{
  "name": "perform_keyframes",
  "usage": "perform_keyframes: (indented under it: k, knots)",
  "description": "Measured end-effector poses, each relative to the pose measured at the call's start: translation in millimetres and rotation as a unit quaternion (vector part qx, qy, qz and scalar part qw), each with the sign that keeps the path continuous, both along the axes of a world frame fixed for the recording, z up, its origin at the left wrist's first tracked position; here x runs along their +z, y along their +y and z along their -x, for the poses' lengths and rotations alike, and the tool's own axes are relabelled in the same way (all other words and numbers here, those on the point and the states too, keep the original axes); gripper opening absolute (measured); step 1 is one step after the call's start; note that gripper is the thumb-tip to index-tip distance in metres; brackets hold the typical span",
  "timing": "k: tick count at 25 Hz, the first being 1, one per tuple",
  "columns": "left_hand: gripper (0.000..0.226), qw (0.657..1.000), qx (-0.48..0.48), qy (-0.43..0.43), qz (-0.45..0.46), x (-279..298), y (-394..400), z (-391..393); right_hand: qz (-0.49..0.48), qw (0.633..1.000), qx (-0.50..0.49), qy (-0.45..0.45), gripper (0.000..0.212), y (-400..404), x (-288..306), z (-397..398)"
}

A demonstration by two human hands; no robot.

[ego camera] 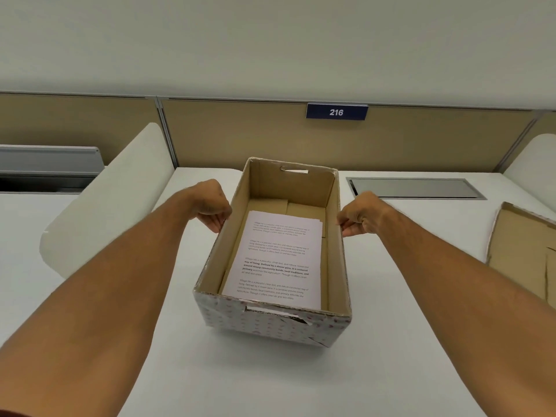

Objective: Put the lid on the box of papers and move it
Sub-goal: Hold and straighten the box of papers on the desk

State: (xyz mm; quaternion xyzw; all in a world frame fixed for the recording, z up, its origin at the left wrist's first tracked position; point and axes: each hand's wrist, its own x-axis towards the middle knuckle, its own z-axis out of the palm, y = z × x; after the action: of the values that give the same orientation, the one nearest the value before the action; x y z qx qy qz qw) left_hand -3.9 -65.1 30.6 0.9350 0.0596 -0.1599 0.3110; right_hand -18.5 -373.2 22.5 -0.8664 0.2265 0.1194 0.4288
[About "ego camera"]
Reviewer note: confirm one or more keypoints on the person's left hand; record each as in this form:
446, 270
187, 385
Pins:
207, 199

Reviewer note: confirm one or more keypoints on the person's right hand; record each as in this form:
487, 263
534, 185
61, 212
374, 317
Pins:
367, 210

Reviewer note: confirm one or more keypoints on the person's left fingers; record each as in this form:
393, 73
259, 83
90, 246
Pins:
213, 222

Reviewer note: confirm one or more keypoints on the person's right fingers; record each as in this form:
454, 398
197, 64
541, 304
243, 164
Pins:
352, 225

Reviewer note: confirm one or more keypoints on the patterned cardboard box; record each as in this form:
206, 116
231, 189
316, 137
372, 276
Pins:
334, 256

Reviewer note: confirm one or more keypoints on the person's right forearm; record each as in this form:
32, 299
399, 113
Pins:
460, 299

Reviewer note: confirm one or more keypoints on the person's left forearm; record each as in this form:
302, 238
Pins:
100, 299

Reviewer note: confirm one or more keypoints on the stack of printed paper sheets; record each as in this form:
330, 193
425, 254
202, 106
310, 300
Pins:
278, 260

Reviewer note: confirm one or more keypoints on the white curved desk divider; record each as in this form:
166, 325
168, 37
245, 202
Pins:
113, 199
536, 164

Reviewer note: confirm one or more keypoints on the beige partition panel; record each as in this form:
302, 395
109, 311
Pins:
269, 130
65, 119
548, 123

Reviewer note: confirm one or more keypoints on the blue number sign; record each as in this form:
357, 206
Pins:
336, 111

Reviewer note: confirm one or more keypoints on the cardboard box lid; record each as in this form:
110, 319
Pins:
521, 247

